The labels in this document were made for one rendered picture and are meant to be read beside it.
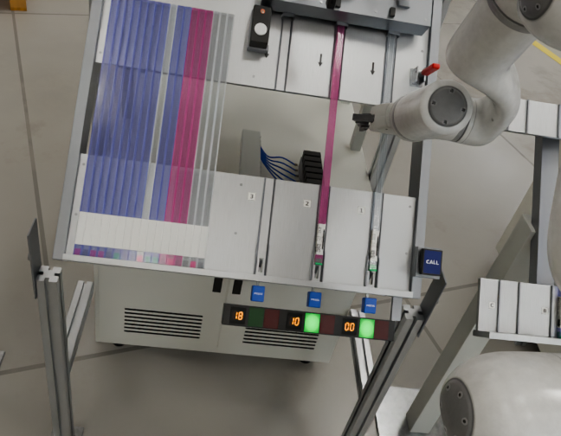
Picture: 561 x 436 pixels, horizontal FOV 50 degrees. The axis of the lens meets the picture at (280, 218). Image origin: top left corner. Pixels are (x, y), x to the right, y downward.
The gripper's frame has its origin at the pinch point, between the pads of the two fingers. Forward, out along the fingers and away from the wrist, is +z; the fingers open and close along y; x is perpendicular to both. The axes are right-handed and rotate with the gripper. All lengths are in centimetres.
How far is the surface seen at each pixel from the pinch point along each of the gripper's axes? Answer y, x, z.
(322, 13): 15.5, -20.4, 0.5
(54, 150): 97, 10, 141
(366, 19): 6.6, -20.5, -0.2
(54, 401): 63, 71, 26
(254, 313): 21.9, 39.5, -5.0
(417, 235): -8.5, 20.9, -4.0
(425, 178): -9.2, 9.4, -2.0
